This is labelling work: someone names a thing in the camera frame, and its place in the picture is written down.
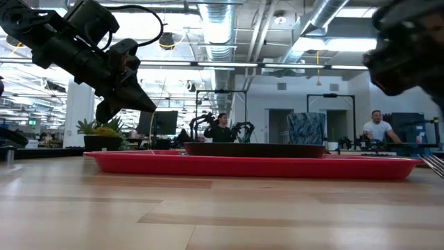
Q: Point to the blue background box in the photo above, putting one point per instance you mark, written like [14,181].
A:
[406,126]

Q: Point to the black round plate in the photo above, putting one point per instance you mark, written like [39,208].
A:
[253,150]

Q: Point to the red plastic tray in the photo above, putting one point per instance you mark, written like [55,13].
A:
[243,168]

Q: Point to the background work table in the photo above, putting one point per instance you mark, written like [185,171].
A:
[381,146]

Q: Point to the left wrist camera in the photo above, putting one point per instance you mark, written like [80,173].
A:
[92,19]

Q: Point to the black hanging ceiling lamp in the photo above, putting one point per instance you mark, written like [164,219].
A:
[167,41]

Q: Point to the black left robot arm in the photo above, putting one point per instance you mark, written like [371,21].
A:
[21,21]

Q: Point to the dark ribbed glass cup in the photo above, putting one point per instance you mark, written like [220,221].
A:
[305,128]

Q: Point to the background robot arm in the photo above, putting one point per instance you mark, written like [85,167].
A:
[199,121]
[244,130]

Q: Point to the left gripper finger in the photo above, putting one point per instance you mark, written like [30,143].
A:
[133,97]
[105,111]

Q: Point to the small potted succulent plant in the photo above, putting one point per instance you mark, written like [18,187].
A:
[100,139]

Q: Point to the black aluminium table frame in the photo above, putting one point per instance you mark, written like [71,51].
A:
[41,152]

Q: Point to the person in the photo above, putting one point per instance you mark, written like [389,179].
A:
[378,128]
[220,130]

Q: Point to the black monitor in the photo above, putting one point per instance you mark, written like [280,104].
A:
[163,122]

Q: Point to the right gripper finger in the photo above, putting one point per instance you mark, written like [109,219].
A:
[438,104]

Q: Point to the black background frame stand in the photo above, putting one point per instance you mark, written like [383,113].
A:
[331,95]
[222,91]

